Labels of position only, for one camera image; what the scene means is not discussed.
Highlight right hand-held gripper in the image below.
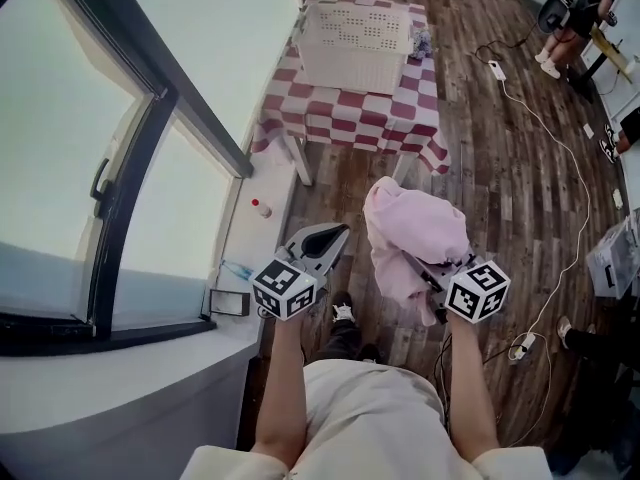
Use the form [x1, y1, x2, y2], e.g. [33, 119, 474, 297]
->
[407, 252, 512, 325]

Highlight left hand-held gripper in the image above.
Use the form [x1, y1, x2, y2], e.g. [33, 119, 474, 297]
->
[248, 222, 351, 322]

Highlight pink clothes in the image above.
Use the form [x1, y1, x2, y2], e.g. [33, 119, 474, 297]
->
[362, 175, 471, 327]

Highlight white laundry basket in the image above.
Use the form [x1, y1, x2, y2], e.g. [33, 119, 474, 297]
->
[292, 0, 415, 94]

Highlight person's left forearm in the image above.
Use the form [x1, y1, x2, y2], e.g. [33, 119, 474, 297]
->
[249, 315, 309, 462]

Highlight person's right forearm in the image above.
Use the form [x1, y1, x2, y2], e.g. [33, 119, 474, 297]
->
[446, 312, 501, 462]

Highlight small dark tray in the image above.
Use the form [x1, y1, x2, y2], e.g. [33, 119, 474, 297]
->
[208, 287, 251, 318]

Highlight clear plastic bottle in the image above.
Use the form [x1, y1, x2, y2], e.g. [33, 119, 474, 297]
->
[219, 259, 256, 282]

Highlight white table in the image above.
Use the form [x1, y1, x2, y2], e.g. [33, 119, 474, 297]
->
[282, 132, 419, 187]

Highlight person's black trousers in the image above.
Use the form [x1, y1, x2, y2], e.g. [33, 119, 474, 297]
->
[319, 317, 384, 364]

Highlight red white checked tablecloth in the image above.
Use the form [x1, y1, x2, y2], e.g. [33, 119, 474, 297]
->
[249, 0, 451, 177]

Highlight clear plastic bin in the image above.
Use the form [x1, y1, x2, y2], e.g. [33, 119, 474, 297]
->
[585, 215, 640, 300]

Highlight person's cream shirt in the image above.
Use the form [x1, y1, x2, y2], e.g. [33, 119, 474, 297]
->
[179, 357, 554, 480]

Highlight purple flower bunch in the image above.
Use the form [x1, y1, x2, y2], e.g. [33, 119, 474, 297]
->
[409, 27, 434, 60]

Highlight light wooden side table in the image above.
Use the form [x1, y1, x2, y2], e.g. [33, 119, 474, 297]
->
[567, 22, 640, 104]

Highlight black cable bundle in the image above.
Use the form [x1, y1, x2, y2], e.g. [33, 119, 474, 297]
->
[432, 332, 454, 429]

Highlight looped white cable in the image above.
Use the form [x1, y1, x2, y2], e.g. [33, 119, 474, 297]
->
[499, 342, 554, 449]

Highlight black window frame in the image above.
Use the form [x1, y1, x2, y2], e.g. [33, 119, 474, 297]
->
[0, 0, 256, 357]

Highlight long white cable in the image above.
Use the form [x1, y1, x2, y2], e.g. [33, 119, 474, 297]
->
[499, 77, 594, 349]

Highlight black window handle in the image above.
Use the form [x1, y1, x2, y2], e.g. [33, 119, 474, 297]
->
[89, 157, 114, 217]

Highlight thin black cable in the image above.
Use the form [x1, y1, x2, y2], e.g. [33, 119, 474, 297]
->
[472, 22, 544, 64]

